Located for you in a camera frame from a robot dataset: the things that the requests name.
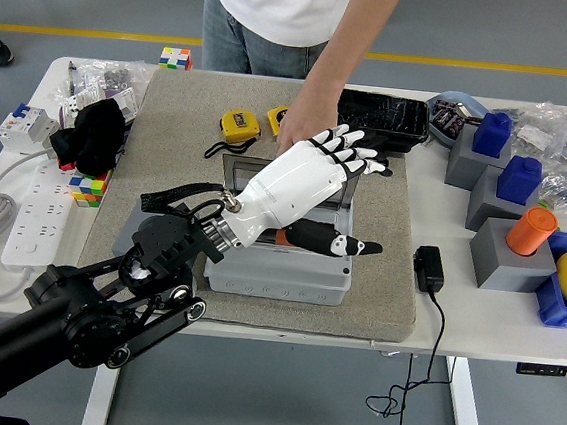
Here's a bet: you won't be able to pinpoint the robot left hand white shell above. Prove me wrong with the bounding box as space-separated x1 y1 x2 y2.
218 113 397 263

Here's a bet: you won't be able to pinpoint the person's hand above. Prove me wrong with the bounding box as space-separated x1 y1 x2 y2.
273 91 341 163

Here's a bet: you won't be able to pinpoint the orange cylinder battery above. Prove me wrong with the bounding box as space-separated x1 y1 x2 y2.
273 227 297 248
504 203 561 260

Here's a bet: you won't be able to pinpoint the grey electrical box clear lid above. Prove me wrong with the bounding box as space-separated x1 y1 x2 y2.
201 150 363 309

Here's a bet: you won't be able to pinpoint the white table leg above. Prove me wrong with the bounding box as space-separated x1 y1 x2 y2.
438 356 494 425
80 363 122 425

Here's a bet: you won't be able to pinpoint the black table control panel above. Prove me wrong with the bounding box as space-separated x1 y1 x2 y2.
515 361 567 379

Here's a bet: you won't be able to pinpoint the black plastic tray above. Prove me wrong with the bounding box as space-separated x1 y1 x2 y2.
333 87 434 160

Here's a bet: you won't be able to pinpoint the grey-brown mat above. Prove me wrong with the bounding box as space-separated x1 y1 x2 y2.
68 61 439 343

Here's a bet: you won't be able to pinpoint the colourful puzzle cube white cross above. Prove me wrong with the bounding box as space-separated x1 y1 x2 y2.
158 45 196 72

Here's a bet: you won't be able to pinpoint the dark component packets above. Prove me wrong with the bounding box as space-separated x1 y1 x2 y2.
430 98 470 139

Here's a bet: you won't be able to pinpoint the light blue dish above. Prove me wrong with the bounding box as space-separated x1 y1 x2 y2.
423 88 492 152

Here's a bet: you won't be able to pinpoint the grey block holder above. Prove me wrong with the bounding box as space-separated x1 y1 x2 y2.
464 162 545 238
444 121 517 196
465 214 563 297

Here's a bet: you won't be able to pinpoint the grey cube holder round hole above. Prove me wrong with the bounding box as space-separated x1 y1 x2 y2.
110 208 164 265

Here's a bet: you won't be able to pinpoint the blue plastic block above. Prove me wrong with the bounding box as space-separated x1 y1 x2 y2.
471 110 515 160
495 153 545 207

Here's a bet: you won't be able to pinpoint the black cloth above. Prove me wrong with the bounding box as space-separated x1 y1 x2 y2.
45 95 130 179

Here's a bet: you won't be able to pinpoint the clear bags of small parts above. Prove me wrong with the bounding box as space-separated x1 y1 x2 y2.
45 53 157 133

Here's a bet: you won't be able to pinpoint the silver pen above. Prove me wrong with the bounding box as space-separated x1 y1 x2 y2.
63 59 78 103

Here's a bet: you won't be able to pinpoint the white power strip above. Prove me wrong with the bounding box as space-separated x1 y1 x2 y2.
0 154 81 273

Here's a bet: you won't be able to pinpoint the yellow tape measure black strap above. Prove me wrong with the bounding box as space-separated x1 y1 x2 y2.
203 107 264 164

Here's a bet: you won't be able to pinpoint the black power adapter with cord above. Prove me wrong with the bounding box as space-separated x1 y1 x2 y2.
362 240 467 425

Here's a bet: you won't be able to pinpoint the white circuit breaker blue switch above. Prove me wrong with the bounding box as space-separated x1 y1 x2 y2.
0 100 63 158

